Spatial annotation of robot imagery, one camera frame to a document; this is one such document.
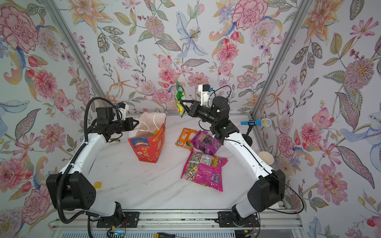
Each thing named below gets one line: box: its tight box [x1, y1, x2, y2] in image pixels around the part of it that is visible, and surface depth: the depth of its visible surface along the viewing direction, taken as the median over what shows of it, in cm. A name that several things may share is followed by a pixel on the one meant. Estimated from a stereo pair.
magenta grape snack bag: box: [190, 129, 222, 156], surface depth 100 cm
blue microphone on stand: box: [240, 118, 272, 147], surface depth 87 cm
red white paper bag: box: [127, 112, 167, 164], surface depth 84 cm
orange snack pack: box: [175, 127, 198, 150], surface depth 105 cm
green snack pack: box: [175, 82, 186, 118], surface depth 68 cm
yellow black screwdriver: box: [154, 232, 176, 238], surface depth 70 cm
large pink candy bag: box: [180, 148, 229, 192], surface depth 90 cm
